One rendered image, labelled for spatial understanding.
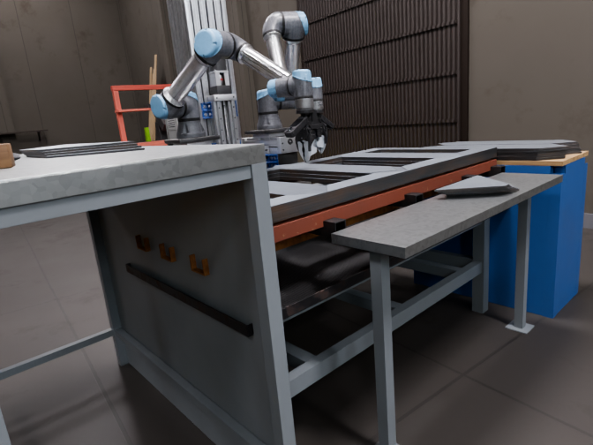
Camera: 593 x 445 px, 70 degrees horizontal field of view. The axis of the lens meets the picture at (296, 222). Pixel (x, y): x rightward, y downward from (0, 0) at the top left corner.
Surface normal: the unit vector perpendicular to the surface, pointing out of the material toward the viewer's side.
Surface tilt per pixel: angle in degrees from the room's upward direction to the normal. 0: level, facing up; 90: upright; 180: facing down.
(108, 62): 90
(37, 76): 90
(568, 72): 90
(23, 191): 90
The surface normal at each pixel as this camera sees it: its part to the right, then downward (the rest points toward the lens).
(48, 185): 0.67, 0.12
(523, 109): -0.80, 0.21
